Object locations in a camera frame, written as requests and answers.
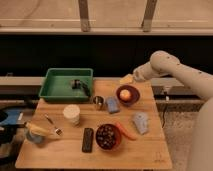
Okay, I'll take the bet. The small metal cup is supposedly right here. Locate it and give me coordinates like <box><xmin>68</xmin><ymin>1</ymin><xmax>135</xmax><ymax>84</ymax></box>
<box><xmin>93</xmin><ymin>96</ymin><xmax>104</xmax><ymax>110</ymax></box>

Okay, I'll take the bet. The metal fork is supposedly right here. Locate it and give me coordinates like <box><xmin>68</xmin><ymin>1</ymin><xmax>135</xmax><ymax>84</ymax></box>
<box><xmin>44</xmin><ymin>114</ymin><xmax>62</xmax><ymax>136</ymax></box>

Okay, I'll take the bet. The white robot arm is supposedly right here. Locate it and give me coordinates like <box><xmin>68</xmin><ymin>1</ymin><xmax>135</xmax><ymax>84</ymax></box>
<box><xmin>121</xmin><ymin>50</ymin><xmax>213</xmax><ymax>171</ymax></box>

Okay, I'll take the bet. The orange carrot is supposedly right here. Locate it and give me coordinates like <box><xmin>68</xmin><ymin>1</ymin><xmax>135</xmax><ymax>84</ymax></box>
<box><xmin>115</xmin><ymin>122</ymin><xmax>137</xmax><ymax>141</ymax></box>

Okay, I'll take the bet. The black object in tray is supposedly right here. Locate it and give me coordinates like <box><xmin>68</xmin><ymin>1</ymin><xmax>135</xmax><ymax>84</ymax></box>
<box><xmin>71</xmin><ymin>79</ymin><xmax>91</xmax><ymax>97</ymax></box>

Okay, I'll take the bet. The blue small cup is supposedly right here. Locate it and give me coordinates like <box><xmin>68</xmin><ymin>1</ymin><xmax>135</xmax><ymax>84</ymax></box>
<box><xmin>26</xmin><ymin>131</ymin><xmax>44</xmax><ymax>144</ymax></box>

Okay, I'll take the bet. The yellow apple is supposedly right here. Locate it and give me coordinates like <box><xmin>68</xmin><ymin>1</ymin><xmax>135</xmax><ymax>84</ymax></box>
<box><xmin>120</xmin><ymin>89</ymin><xmax>131</xmax><ymax>101</ymax></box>

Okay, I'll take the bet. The green plastic tray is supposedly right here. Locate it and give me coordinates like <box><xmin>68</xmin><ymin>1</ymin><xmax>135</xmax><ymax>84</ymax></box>
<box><xmin>39</xmin><ymin>68</ymin><xmax>93</xmax><ymax>103</ymax></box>

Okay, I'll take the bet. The dark red bowl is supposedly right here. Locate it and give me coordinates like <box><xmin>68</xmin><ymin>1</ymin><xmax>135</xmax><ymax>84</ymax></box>
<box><xmin>116</xmin><ymin>85</ymin><xmax>140</xmax><ymax>107</ymax></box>

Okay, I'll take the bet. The light blue cloth object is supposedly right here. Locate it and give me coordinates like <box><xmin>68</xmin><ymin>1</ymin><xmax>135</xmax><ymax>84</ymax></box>
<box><xmin>133</xmin><ymin>112</ymin><xmax>148</xmax><ymax>135</ymax></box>

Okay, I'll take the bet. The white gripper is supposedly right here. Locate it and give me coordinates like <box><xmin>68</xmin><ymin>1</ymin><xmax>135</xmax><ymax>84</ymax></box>
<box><xmin>119</xmin><ymin>63</ymin><xmax>153</xmax><ymax>84</ymax></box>

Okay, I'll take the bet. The white paper cup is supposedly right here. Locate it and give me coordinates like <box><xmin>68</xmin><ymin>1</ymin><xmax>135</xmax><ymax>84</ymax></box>
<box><xmin>63</xmin><ymin>104</ymin><xmax>80</xmax><ymax>125</ymax></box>

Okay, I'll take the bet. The blue device at left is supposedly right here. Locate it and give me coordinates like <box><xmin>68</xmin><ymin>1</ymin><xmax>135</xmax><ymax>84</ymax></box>
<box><xmin>0</xmin><ymin>106</ymin><xmax>26</xmax><ymax>145</ymax></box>

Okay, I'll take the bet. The yellow banana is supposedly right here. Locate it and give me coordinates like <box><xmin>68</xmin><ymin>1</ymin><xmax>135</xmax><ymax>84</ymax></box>
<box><xmin>26</xmin><ymin>122</ymin><xmax>52</xmax><ymax>136</ymax></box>

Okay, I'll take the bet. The bowl of dark beans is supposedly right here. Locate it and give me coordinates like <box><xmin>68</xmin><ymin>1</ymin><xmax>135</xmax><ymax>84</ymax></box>
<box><xmin>95</xmin><ymin>124</ymin><xmax>121</xmax><ymax>150</ymax></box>

